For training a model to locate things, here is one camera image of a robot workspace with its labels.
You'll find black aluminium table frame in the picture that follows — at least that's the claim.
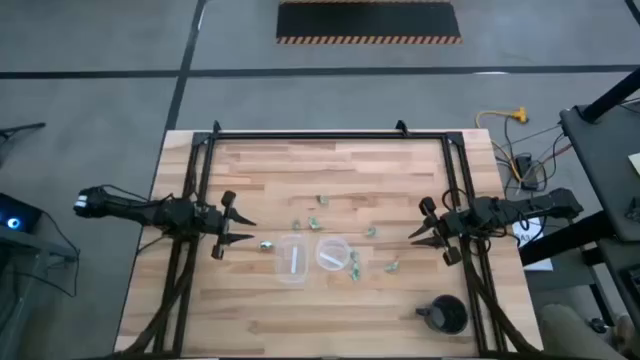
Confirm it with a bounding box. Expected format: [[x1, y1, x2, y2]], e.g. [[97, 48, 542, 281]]
[[113, 119, 544, 360]]

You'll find computer with blue light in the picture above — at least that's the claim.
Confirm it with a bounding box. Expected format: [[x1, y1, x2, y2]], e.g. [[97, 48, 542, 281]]
[[0, 192, 44, 234]]

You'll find printed white paper sheet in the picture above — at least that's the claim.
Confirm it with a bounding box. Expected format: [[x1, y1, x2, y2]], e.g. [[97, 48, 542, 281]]
[[512, 216, 546, 250]]

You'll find plain white paper sheet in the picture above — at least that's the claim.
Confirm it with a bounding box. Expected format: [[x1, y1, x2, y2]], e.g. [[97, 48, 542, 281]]
[[522, 257, 555, 273]]

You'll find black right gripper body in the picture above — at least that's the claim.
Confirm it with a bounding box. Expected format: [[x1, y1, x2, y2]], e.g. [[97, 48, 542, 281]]
[[418, 196, 472, 267]]

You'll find clear round plastic container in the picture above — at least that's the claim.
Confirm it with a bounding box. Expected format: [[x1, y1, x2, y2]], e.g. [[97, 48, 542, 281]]
[[314, 235, 350, 273]]

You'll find black tripod leg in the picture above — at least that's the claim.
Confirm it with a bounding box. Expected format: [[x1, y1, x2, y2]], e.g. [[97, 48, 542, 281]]
[[0, 122, 47, 142]]

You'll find person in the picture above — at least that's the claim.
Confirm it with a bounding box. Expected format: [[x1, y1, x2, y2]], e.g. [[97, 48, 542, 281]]
[[537, 303, 640, 360]]

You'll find clear rectangular plastic container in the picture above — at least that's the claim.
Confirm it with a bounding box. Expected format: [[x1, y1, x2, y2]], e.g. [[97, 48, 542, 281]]
[[273, 233, 308, 286]]

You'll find black mug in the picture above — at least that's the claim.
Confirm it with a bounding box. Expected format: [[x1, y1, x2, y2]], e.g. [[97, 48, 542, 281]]
[[414, 294, 470, 335]]

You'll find black power adapter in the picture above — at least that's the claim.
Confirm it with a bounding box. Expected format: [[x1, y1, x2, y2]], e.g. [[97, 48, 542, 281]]
[[514, 153, 539, 191]]

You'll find yellow extension cable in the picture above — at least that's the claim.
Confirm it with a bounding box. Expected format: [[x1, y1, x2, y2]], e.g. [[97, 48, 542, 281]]
[[474, 106, 531, 184]]

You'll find black stand pole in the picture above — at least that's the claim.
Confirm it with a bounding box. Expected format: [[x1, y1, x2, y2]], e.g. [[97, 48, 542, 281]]
[[579, 67, 640, 124]]

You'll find black stand base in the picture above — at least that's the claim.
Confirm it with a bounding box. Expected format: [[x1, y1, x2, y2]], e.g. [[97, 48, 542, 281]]
[[519, 209, 640, 331]]

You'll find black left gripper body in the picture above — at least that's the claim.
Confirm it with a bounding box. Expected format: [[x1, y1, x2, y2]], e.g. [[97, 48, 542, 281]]
[[199, 189, 238, 261]]

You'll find black side table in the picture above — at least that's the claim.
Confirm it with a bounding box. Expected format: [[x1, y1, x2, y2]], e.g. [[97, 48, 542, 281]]
[[558, 102, 640, 244]]

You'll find grey cart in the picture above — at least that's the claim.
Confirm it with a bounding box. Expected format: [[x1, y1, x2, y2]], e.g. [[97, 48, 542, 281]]
[[0, 229, 81, 360]]

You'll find black hazard-striped floor mat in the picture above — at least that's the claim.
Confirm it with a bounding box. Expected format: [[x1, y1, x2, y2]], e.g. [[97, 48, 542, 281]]
[[275, 0, 463, 45]]

